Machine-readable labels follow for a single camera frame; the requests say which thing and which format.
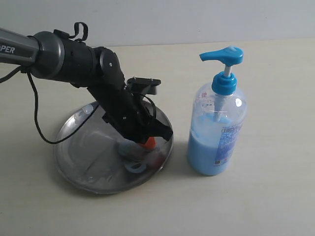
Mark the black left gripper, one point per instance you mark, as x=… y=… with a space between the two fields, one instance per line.
x=139 y=122

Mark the blue soap pump bottle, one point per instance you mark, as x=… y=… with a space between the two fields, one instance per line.
x=218 y=113

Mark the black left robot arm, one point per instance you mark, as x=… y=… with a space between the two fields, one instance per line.
x=59 y=56

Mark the blue soap blob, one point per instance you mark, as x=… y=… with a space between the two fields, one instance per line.
x=133 y=155

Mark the round stainless steel plate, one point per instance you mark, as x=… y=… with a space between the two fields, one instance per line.
x=88 y=157

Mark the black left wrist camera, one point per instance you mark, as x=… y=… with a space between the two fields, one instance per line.
x=143 y=85

